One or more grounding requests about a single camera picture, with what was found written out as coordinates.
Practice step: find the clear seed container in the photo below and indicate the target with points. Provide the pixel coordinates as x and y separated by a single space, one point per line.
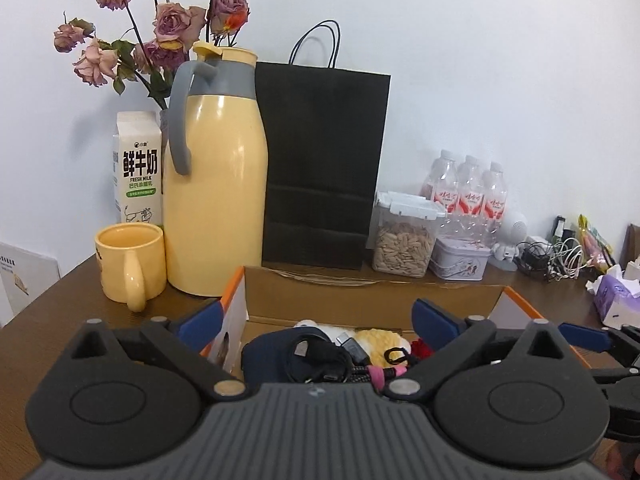
405 250

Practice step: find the purple tissue pack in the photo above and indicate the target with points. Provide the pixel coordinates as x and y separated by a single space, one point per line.
620 300

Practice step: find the black paper bag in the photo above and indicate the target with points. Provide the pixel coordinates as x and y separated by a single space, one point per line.
320 150

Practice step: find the pink small item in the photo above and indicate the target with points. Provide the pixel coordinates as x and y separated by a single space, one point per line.
385 375

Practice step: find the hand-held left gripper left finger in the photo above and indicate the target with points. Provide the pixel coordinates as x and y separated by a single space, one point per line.
202 324

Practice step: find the red cardboard box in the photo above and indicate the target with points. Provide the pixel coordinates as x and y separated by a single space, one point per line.
360 297

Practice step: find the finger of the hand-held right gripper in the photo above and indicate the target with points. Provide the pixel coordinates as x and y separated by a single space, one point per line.
585 337

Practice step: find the brown phone stand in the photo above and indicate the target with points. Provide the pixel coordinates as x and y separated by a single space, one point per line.
634 242

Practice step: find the printed white tin box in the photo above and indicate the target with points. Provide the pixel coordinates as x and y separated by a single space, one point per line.
460 260

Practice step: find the black hair loop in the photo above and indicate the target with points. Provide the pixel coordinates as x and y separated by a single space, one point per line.
397 357

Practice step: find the white booklet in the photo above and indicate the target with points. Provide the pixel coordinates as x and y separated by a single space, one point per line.
25 280

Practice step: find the water bottle red label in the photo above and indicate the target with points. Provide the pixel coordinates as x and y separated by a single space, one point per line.
494 197
470 192
442 187

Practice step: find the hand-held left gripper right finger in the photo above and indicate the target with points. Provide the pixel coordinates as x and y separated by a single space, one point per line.
434 325

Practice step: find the red small item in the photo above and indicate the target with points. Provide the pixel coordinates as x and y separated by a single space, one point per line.
421 347

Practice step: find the yellow green snack packet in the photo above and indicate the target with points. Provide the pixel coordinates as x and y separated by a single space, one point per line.
595 240

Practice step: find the yellow mug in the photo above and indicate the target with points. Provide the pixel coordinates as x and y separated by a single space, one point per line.
117 265

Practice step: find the grey pink vase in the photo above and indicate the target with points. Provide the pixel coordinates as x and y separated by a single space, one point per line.
163 125

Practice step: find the yellow thermos jug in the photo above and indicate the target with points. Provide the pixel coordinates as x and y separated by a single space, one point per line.
220 195

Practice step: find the yellow white plush toy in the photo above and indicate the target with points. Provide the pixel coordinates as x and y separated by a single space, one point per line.
382 342

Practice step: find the white milk carton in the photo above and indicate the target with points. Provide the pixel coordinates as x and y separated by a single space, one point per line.
137 170

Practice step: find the white small fan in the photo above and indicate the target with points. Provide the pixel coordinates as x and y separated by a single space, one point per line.
512 227

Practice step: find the black standing adapter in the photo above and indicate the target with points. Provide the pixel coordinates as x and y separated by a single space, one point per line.
560 227

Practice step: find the dried pink rose bouquet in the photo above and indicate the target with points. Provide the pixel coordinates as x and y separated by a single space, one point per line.
172 25

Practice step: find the navy zip pouch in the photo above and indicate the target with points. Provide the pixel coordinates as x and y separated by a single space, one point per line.
265 357

